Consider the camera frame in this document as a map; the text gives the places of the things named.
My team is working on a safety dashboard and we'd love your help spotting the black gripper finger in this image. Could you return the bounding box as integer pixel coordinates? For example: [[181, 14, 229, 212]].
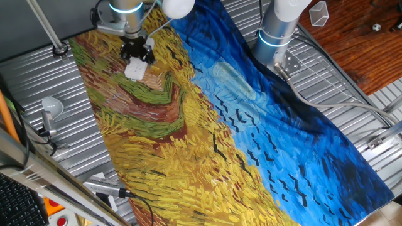
[[119, 43, 133, 63], [141, 43, 156, 65]]

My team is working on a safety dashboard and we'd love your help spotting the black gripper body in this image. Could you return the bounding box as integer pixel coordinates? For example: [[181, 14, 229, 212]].
[[121, 35, 149, 57]]

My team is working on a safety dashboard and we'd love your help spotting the white power strip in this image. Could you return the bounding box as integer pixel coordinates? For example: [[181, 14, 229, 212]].
[[124, 56, 148, 82]]

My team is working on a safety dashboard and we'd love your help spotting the metal pole with base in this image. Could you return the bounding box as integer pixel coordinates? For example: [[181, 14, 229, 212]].
[[26, 0, 69, 60]]

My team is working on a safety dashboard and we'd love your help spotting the wheatfield painting print cloth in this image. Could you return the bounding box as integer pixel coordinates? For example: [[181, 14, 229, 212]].
[[68, 3, 395, 226]]

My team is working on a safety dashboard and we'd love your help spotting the orange tube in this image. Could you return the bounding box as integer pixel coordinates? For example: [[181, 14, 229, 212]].
[[0, 90, 21, 144]]

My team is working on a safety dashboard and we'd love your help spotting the orange emergency stop box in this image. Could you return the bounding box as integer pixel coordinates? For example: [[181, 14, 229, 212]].
[[42, 196, 66, 217]]

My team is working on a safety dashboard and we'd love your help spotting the clear plastic cup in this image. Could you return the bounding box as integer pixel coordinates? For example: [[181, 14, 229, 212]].
[[308, 1, 330, 28]]

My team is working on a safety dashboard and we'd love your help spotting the grey box red button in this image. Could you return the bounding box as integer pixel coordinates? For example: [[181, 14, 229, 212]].
[[46, 213, 82, 226]]

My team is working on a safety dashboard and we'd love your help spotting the black keyboard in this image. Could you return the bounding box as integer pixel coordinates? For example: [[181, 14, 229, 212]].
[[0, 172, 50, 226]]

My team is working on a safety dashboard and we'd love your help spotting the aluminium profile bar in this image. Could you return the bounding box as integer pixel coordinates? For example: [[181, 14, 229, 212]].
[[376, 121, 402, 142]]

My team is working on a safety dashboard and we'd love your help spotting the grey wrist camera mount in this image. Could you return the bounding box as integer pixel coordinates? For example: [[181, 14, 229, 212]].
[[95, 21, 128, 37]]

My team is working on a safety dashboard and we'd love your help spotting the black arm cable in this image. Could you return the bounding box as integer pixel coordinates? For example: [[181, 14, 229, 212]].
[[256, 0, 264, 31]]

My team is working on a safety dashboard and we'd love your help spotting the short black cable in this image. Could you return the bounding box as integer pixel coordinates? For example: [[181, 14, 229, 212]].
[[33, 130, 59, 157]]

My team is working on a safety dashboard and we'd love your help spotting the long black cable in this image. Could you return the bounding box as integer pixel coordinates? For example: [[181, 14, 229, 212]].
[[0, 75, 31, 172]]

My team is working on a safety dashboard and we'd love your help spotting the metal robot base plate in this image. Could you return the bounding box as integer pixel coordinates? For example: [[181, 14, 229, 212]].
[[273, 50, 302, 76]]

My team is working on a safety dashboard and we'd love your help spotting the aluminium frame bar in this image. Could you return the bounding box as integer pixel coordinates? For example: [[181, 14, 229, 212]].
[[0, 127, 131, 226]]

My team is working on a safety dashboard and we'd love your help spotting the black camera cable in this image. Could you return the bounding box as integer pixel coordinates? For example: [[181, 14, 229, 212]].
[[125, 190, 155, 226]]

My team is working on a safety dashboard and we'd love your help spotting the thick grey base cable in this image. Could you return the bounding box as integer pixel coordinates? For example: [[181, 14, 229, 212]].
[[274, 62, 399, 125]]

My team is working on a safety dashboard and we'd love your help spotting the metal corner bracket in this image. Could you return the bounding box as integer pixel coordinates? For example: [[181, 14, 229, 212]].
[[366, 134, 386, 151]]

